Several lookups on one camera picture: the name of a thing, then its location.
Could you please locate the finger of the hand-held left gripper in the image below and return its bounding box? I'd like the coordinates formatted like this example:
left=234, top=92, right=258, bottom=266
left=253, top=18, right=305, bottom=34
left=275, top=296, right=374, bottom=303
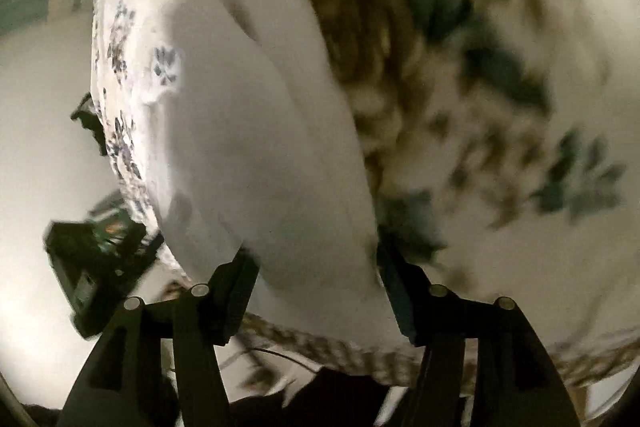
left=125, top=231, right=165, bottom=276

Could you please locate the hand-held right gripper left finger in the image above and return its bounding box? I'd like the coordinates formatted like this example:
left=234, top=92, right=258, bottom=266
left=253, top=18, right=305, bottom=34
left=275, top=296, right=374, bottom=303
left=56, top=247, right=261, bottom=427

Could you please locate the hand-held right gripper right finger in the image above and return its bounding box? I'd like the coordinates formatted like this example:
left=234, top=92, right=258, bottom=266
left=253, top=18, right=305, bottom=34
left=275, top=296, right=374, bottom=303
left=376, top=239, right=583, bottom=427

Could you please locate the teal shelf rack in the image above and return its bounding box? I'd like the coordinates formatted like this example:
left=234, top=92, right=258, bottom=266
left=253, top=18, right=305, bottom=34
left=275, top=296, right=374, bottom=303
left=87, top=192, right=149, bottom=253

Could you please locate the floral bedspread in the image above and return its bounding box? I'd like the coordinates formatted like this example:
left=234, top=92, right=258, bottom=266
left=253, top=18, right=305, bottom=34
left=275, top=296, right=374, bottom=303
left=90, top=0, right=640, bottom=389

